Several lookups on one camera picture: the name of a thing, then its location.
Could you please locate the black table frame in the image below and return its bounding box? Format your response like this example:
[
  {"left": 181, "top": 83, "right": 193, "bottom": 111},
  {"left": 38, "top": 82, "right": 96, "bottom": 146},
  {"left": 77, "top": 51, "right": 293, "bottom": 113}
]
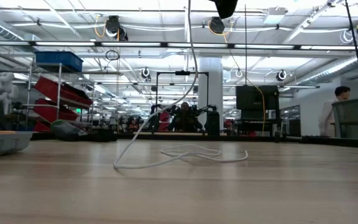
[{"left": 31, "top": 132, "right": 358, "bottom": 149}]

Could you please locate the hanging black cable loop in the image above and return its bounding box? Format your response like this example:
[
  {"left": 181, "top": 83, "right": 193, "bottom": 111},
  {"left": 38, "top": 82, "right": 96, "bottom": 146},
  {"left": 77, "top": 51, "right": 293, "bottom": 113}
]
[{"left": 105, "top": 49, "right": 121, "bottom": 62}]

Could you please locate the seated person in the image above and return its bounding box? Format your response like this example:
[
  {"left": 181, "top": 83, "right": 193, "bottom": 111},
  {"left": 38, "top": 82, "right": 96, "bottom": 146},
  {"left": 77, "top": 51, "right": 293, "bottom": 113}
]
[{"left": 168, "top": 101, "right": 203, "bottom": 132}]

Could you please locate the metal shelf rack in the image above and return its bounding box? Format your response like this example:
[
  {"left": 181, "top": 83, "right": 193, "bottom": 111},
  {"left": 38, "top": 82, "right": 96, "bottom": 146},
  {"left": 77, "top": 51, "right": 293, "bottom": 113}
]
[{"left": 22, "top": 60, "right": 96, "bottom": 134}]

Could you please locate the white cord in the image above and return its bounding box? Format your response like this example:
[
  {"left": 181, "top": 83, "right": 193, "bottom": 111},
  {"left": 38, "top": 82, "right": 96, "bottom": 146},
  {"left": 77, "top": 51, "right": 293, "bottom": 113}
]
[{"left": 112, "top": 0, "right": 249, "bottom": 170}]

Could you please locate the long light bar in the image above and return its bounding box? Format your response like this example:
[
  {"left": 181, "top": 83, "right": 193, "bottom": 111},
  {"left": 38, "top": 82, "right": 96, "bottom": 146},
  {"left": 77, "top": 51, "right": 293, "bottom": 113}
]
[{"left": 0, "top": 40, "right": 358, "bottom": 51}]

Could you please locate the black stand base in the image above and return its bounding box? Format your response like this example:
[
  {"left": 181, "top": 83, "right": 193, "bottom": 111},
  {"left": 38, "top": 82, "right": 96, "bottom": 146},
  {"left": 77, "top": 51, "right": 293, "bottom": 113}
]
[{"left": 206, "top": 111, "right": 221, "bottom": 136}]

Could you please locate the white square column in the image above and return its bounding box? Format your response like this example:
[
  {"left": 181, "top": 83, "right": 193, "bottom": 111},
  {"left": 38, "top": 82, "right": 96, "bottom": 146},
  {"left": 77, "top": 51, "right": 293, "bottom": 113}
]
[{"left": 198, "top": 57, "right": 224, "bottom": 130}]

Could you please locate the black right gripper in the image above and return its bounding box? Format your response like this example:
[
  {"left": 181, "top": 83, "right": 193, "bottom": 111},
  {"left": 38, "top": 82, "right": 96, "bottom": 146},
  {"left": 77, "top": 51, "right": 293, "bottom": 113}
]
[{"left": 209, "top": 0, "right": 239, "bottom": 20}]

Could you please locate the yellow hanging cord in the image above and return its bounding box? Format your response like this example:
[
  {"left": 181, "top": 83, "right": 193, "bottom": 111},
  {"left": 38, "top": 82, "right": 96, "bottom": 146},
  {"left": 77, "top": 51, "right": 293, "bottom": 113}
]
[{"left": 208, "top": 21, "right": 266, "bottom": 133}]

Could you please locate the distant black gantry frame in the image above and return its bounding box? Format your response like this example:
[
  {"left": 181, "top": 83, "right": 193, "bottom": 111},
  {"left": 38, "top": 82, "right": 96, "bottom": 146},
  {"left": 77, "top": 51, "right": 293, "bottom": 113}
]
[{"left": 155, "top": 70, "right": 210, "bottom": 134}]

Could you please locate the red plastic bin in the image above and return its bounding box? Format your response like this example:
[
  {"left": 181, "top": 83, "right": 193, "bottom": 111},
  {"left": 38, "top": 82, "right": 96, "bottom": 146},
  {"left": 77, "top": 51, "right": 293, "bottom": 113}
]
[
  {"left": 33, "top": 121, "right": 52, "bottom": 133},
  {"left": 35, "top": 77, "right": 93, "bottom": 110},
  {"left": 32, "top": 98, "right": 80, "bottom": 123}
]

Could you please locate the thin black vertical pole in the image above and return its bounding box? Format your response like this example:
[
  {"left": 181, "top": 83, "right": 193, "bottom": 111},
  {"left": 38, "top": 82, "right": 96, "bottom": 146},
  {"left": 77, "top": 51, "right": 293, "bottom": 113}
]
[{"left": 244, "top": 4, "right": 247, "bottom": 86}]

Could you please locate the white ceiling box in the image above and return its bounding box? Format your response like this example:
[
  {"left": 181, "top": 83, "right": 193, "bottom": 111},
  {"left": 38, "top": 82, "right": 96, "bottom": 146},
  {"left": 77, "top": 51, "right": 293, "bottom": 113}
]
[{"left": 263, "top": 7, "right": 287, "bottom": 25}]

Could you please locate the grey mesh office chair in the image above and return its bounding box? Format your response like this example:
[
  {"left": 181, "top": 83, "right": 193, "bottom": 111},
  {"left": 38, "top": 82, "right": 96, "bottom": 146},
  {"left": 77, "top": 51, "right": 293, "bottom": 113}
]
[{"left": 331, "top": 96, "right": 358, "bottom": 140}]

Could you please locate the blue plastic bin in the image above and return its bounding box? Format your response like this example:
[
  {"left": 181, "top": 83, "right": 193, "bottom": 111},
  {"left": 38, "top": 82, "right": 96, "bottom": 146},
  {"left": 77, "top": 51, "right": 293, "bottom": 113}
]
[{"left": 35, "top": 51, "right": 84, "bottom": 73}]

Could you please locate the black monitor on cart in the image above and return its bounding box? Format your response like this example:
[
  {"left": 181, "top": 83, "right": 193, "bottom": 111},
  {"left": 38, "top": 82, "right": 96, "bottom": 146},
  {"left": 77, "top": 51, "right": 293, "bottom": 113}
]
[{"left": 234, "top": 85, "right": 282, "bottom": 138}]

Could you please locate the grey tool case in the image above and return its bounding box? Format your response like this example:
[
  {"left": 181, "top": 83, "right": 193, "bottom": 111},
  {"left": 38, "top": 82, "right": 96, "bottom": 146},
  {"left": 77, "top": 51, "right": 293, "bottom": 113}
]
[{"left": 0, "top": 130, "right": 34, "bottom": 160}]

